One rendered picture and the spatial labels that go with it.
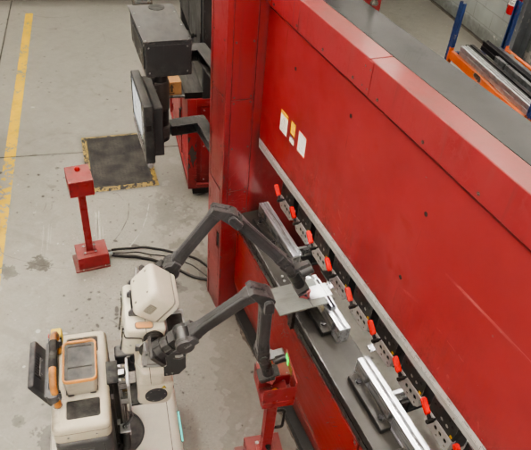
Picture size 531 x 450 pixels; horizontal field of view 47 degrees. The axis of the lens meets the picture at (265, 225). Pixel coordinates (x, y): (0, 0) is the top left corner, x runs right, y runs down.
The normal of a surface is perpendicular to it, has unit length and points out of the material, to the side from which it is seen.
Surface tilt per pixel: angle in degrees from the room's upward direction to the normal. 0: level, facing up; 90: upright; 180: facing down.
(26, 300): 0
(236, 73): 90
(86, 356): 0
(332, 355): 0
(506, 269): 90
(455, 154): 90
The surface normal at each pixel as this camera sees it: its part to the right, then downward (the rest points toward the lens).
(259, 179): 0.38, 0.61
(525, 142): 0.07, -0.77
